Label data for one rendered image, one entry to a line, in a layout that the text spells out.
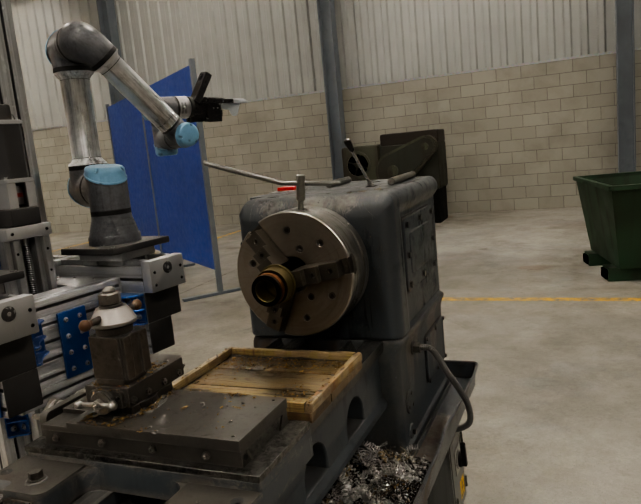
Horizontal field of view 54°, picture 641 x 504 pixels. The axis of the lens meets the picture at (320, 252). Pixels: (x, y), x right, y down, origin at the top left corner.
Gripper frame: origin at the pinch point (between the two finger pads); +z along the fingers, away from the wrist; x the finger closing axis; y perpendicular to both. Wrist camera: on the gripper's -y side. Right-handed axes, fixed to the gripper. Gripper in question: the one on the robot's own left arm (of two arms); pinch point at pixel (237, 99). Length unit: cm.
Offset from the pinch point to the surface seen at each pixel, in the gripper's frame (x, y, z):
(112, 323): 102, 32, -89
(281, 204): 61, 26, -25
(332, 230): 89, 28, -30
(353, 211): 81, 26, -16
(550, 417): 58, 151, 132
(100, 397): 103, 43, -93
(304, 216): 82, 25, -34
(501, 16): -471, -103, 810
